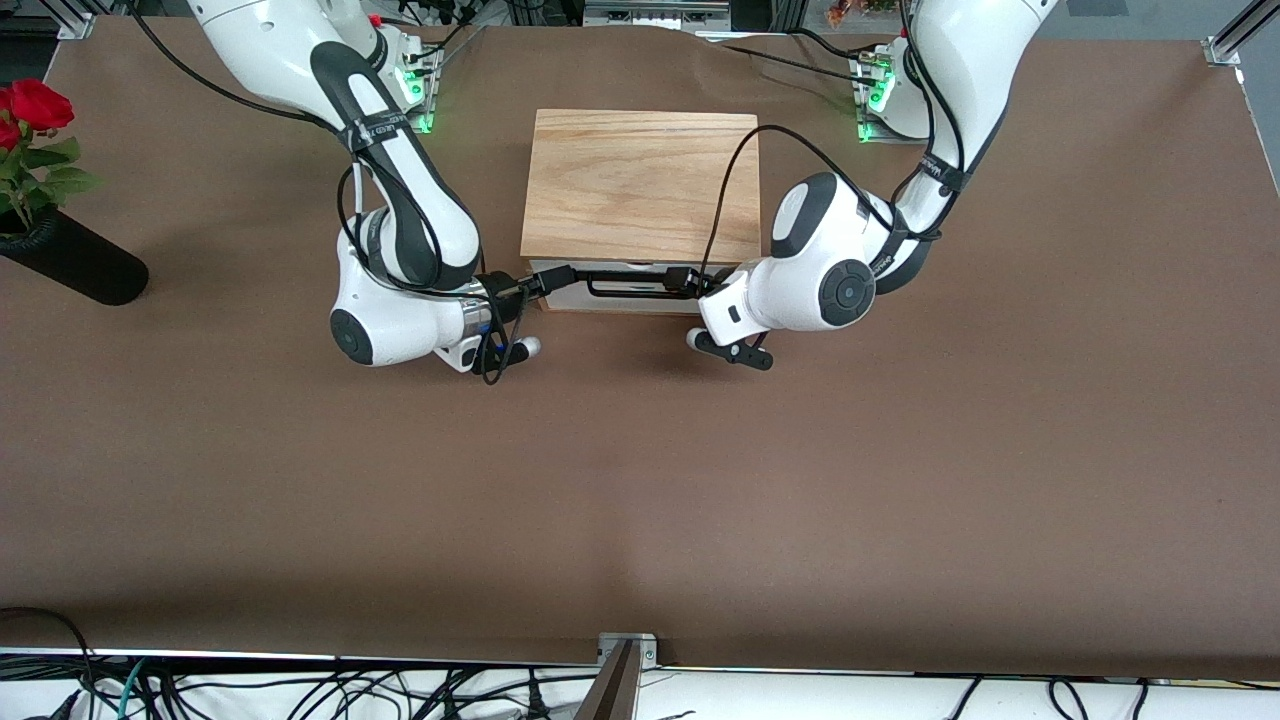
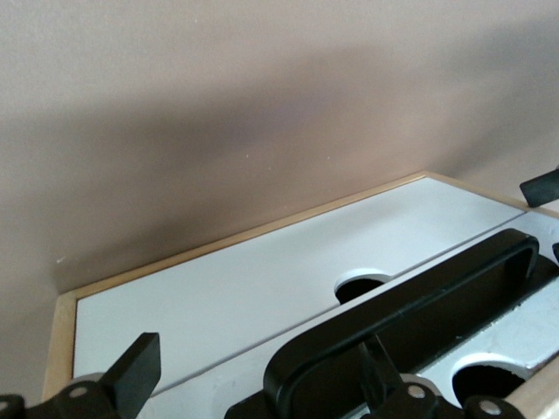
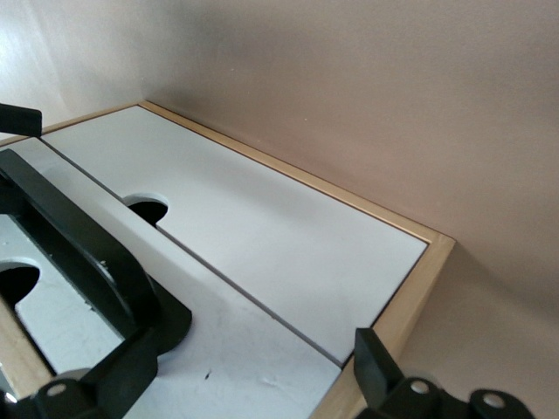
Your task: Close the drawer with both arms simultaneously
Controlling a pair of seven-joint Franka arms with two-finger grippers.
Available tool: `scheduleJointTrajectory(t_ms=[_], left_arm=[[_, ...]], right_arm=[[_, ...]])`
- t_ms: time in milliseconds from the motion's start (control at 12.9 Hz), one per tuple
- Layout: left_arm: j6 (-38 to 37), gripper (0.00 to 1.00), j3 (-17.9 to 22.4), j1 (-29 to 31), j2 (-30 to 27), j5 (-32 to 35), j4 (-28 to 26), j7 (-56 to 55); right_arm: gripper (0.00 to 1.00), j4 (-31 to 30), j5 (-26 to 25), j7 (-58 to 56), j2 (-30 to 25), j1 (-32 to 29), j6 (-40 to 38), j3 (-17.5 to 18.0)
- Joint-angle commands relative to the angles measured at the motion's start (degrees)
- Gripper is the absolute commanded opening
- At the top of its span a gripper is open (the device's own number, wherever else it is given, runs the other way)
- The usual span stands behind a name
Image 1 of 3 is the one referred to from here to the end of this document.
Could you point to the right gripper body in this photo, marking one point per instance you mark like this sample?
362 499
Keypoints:
517 291

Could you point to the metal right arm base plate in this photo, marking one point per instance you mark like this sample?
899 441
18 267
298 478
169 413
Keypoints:
425 118

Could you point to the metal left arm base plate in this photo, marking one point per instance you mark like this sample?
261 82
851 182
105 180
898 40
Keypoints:
866 130

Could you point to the light wooden drawer cabinet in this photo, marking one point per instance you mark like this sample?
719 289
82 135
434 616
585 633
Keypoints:
640 185

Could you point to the aluminium frame profile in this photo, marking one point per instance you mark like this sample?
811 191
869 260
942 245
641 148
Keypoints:
78 22
1235 35

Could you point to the red rose with leaves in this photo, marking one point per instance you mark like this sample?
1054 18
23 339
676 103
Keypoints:
38 105

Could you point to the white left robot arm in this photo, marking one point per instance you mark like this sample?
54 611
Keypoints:
810 295

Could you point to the brown table cover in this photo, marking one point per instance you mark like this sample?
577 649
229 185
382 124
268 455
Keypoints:
640 520

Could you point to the black cylindrical vase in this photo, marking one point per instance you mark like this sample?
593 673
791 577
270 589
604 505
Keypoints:
80 270

